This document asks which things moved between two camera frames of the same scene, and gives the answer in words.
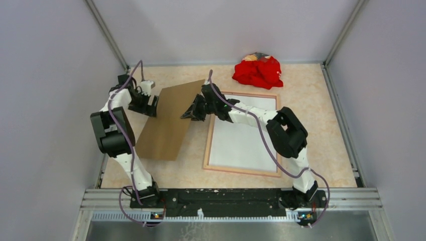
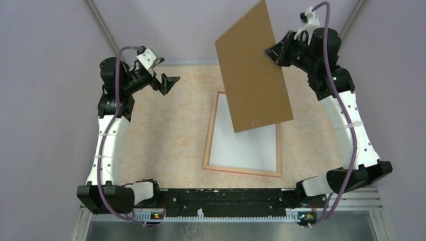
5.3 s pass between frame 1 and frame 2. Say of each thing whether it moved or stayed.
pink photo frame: stayed
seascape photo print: stayed
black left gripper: moved
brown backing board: moved
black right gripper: moved
